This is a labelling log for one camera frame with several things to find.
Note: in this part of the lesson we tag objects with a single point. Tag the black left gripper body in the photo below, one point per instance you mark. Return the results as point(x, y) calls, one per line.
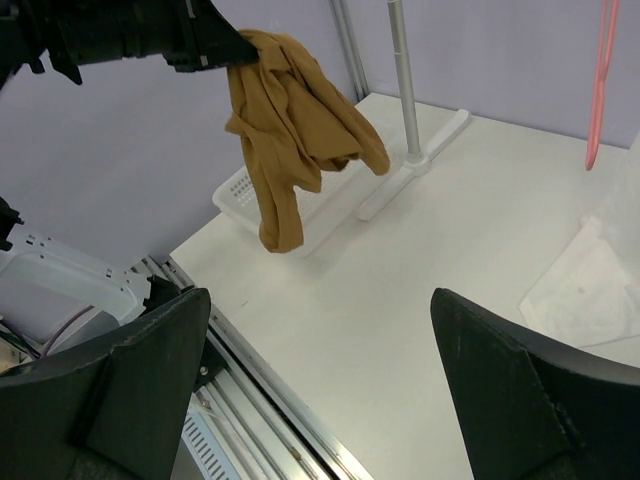
point(185, 54)

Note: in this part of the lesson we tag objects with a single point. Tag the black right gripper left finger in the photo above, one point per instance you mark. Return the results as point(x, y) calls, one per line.
point(112, 407)

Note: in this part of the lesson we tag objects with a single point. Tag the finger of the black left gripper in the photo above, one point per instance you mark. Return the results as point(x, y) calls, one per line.
point(223, 45)

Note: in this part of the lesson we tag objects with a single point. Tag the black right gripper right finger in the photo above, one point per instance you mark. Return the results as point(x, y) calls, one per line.
point(531, 407)

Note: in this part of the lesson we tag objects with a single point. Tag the tan tank top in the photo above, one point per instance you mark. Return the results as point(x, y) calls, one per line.
point(293, 124)

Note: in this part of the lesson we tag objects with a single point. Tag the pink wire hanger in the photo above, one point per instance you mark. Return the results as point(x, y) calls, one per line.
point(606, 41)

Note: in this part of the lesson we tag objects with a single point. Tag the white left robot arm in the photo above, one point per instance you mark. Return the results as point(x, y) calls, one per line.
point(122, 166)

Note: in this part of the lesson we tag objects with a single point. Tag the white tank top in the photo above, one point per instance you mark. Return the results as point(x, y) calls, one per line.
point(590, 294)

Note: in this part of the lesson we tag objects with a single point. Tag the white slotted cable duct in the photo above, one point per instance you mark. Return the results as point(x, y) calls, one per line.
point(204, 448)

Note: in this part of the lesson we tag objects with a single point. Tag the left aluminium frame post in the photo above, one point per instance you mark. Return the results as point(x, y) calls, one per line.
point(347, 39)

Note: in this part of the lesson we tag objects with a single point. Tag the aluminium mounting rail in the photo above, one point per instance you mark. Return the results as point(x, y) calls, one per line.
point(265, 429)

